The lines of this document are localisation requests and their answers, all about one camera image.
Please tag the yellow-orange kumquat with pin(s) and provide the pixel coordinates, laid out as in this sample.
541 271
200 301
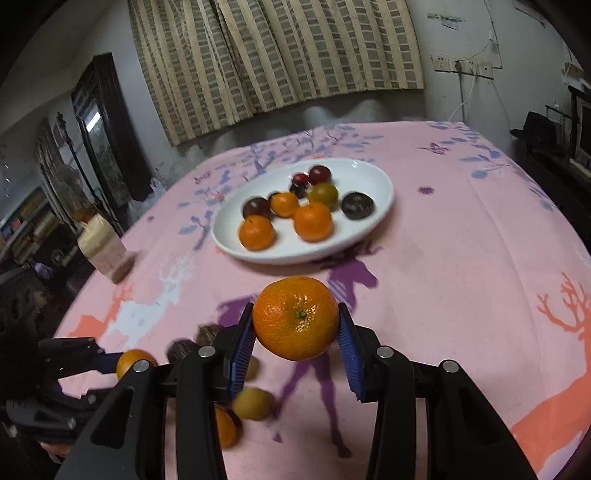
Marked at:
134 363

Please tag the computer monitor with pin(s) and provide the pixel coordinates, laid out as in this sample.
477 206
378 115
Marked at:
585 136

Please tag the pink deer printed tablecloth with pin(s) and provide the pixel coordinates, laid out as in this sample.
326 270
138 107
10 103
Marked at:
438 258

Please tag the striped beige curtain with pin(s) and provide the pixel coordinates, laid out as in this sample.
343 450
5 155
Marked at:
323 46
184 69

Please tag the ribbed tangerine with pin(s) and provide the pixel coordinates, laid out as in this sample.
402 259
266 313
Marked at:
295 318

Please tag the black desk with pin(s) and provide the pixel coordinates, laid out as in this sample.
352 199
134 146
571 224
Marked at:
554 175

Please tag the tiny orange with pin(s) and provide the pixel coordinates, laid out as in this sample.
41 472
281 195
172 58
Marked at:
284 204

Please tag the yellow plum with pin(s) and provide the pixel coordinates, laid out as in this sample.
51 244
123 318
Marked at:
322 194

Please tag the white wall socket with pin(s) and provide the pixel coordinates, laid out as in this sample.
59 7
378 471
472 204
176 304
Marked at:
441 63

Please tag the white oval plate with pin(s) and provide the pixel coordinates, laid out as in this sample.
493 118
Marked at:
369 184

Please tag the smooth orange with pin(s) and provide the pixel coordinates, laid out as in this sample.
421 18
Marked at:
227 429

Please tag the black hat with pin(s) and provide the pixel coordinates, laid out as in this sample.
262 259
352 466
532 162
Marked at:
538 129

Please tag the large round orange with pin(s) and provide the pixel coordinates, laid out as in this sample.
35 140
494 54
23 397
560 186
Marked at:
313 222

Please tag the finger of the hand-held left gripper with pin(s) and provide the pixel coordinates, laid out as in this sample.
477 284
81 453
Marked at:
55 408
78 355

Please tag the red cherry tomato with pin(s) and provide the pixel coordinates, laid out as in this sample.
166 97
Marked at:
300 177

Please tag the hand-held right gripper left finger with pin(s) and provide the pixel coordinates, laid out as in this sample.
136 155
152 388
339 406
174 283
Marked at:
242 355

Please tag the dark purple plum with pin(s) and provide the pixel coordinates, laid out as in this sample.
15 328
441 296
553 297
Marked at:
256 207

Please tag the lidded plastic cup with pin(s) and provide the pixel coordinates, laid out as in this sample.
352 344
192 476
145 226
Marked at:
101 249

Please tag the dark red plum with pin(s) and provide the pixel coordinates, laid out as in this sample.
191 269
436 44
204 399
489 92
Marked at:
319 174

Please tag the dark framed picture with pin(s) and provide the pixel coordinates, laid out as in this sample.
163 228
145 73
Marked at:
106 129

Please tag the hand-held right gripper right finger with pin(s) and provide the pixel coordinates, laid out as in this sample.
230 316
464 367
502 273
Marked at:
352 360

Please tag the dark water chestnut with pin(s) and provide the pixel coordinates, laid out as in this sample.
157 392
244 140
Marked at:
180 350
357 205
208 333

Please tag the bookshelf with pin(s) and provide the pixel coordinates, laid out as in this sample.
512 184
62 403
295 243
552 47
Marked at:
23 226

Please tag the white socket strip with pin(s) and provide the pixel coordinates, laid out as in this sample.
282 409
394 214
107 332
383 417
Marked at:
475 69

